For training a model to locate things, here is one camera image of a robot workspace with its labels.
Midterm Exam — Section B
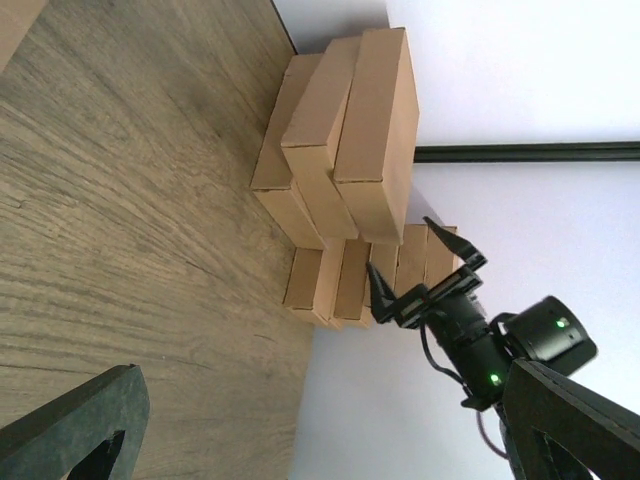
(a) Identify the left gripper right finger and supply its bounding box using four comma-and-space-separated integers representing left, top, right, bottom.
503, 360, 639, 479

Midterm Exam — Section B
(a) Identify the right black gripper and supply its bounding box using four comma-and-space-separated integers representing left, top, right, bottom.
366, 216, 487, 329

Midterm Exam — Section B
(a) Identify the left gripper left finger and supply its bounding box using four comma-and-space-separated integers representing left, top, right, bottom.
1, 364, 150, 479

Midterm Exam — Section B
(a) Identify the brown cardboard box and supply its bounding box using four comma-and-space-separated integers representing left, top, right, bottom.
333, 27, 420, 245

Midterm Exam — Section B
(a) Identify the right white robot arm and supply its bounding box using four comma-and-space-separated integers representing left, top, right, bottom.
366, 218, 598, 479

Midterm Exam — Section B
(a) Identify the tall folded cardboard box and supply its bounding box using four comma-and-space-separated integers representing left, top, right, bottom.
424, 229, 458, 288

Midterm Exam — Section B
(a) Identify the leaning folded cardboard box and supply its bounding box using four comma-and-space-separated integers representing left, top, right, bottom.
333, 224, 429, 328

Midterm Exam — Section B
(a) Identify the low cardboard box stack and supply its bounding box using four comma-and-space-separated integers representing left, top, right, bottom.
283, 239, 372, 330

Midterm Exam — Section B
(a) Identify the small folded cardboard box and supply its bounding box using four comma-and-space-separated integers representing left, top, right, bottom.
250, 54, 325, 250

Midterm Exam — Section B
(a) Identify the flat cardboard sheet stack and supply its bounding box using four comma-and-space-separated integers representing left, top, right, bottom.
0, 0, 48, 71

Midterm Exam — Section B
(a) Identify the right black frame post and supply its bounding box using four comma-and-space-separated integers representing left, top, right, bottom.
414, 141, 639, 164

